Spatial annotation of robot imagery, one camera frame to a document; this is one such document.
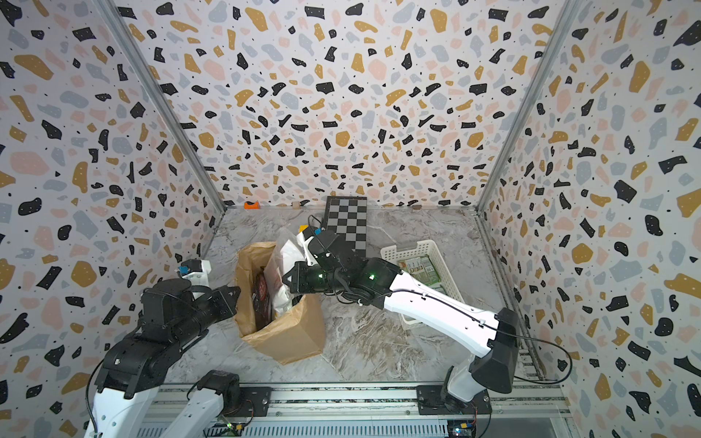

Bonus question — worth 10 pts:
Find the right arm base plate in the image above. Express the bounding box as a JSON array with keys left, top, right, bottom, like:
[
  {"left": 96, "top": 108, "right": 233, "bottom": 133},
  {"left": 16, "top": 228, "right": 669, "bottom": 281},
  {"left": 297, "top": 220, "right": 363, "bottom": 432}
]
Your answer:
[{"left": 416, "top": 384, "right": 492, "bottom": 415}]

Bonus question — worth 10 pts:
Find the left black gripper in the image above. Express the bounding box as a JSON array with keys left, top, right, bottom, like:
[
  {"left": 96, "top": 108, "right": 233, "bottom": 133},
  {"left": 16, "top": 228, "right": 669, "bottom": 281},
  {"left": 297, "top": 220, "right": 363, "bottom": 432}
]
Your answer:
[{"left": 174, "top": 283, "right": 243, "bottom": 350}]

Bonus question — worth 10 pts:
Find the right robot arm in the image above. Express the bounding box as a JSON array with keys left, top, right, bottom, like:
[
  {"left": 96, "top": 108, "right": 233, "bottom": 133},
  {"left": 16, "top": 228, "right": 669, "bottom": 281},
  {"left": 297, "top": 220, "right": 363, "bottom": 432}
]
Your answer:
[{"left": 282, "top": 230, "right": 518, "bottom": 403}]

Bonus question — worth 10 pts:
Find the brown paper bag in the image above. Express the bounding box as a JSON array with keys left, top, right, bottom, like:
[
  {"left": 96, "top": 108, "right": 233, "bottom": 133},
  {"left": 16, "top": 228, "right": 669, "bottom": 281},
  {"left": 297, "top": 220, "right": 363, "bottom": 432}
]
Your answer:
[{"left": 233, "top": 242, "right": 326, "bottom": 365}]

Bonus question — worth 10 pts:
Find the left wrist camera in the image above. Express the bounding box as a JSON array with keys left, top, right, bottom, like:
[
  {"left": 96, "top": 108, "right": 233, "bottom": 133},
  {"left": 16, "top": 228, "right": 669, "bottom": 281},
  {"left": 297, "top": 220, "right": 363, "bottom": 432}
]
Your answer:
[{"left": 178, "top": 259, "right": 212, "bottom": 299}]

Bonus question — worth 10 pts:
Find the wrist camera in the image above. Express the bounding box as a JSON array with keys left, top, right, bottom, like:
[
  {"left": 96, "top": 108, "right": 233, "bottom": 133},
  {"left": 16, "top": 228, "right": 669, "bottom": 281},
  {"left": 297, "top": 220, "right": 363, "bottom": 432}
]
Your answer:
[
  {"left": 296, "top": 226, "right": 319, "bottom": 266},
  {"left": 178, "top": 259, "right": 212, "bottom": 299}
]

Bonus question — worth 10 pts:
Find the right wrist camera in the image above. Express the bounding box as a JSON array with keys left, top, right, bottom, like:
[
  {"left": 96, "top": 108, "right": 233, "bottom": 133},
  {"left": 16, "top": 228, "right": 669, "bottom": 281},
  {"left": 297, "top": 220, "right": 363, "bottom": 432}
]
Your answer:
[{"left": 296, "top": 226, "right": 319, "bottom": 266}]

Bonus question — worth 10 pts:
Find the white perforated plastic basket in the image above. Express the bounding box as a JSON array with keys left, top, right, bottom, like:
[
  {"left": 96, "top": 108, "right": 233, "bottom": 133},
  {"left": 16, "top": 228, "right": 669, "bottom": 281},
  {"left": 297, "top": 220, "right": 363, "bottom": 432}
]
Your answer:
[{"left": 381, "top": 240, "right": 472, "bottom": 339}]

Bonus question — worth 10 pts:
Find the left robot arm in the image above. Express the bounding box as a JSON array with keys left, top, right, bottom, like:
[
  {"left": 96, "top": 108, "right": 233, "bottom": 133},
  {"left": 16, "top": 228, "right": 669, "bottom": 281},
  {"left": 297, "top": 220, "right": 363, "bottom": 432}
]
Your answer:
[{"left": 86, "top": 278, "right": 241, "bottom": 437}]

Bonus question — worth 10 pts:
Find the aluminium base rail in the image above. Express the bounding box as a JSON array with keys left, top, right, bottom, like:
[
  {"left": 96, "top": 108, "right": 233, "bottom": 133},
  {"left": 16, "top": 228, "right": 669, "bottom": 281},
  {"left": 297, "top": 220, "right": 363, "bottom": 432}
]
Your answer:
[{"left": 119, "top": 381, "right": 573, "bottom": 438}]

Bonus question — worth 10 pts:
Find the red black white sauce packet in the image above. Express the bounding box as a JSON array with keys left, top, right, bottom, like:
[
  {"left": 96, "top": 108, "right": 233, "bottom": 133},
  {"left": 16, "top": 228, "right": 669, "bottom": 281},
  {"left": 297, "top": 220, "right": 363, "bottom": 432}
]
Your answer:
[{"left": 252, "top": 270, "right": 274, "bottom": 330}]

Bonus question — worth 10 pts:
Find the green soup packet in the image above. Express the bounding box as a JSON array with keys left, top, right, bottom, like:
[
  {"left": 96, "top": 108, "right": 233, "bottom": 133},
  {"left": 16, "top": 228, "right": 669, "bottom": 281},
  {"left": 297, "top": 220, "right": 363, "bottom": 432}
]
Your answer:
[{"left": 398, "top": 255, "right": 442, "bottom": 288}]

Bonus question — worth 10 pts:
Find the clear red condiment packet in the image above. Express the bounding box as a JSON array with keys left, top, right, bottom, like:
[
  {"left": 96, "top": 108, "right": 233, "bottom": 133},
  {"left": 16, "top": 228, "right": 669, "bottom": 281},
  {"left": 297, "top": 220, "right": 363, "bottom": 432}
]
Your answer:
[{"left": 270, "top": 228, "right": 308, "bottom": 316}]

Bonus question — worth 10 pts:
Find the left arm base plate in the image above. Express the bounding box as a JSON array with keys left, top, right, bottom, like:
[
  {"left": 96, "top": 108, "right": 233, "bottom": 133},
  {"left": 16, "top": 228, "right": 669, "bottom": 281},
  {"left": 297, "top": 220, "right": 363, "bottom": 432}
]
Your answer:
[{"left": 215, "top": 386, "right": 273, "bottom": 418}]

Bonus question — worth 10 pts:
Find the black white chessboard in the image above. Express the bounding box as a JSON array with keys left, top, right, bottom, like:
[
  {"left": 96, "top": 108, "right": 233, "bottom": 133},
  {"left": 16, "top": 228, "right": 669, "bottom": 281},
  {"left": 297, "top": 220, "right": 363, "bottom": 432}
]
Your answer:
[{"left": 322, "top": 196, "right": 368, "bottom": 257}]

